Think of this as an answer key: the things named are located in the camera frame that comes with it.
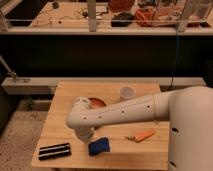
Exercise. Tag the orange bowl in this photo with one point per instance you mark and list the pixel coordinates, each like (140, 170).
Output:
(97, 103)

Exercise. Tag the orange crate on shelf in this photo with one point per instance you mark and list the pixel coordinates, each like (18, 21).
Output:
(153, 18)

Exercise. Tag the orange toy carrot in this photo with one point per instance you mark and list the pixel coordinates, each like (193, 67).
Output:
(138, 137)

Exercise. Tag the black object on shelf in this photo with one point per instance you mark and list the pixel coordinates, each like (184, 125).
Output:
(122, 20)

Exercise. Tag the metal clamp bracket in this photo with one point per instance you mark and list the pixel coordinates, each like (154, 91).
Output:
(12, 74)

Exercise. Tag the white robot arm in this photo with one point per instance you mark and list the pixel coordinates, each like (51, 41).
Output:
(189, 111)

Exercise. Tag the black whiteboard eraser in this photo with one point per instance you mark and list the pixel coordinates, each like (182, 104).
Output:
(54, 151)

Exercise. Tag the blue sponge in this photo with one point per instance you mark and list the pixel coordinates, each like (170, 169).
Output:
(99, 146)

